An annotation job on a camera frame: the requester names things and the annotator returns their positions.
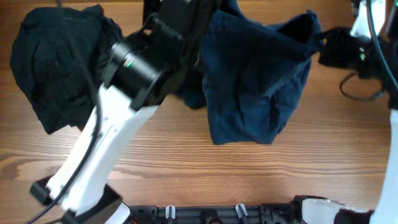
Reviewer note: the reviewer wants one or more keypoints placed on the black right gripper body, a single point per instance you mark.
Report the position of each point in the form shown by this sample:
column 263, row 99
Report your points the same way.
column 344, row 50

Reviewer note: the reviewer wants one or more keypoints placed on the navy blue shorts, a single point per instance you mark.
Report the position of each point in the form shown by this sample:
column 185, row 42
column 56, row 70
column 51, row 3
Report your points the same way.
column 250, row 77

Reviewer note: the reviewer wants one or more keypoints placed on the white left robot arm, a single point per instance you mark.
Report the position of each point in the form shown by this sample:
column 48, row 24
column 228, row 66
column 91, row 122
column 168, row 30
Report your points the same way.
column 142, row 70

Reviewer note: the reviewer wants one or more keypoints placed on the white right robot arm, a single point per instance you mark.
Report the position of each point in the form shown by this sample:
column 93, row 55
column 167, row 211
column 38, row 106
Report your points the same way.
column 338, row 147

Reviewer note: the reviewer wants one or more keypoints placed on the black garment with logo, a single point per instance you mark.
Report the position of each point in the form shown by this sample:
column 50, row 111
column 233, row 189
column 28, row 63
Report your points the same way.
column 48, row 54

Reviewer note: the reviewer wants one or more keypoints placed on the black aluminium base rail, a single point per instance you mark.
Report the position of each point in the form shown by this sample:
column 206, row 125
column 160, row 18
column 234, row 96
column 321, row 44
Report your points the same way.
column 280, row 213

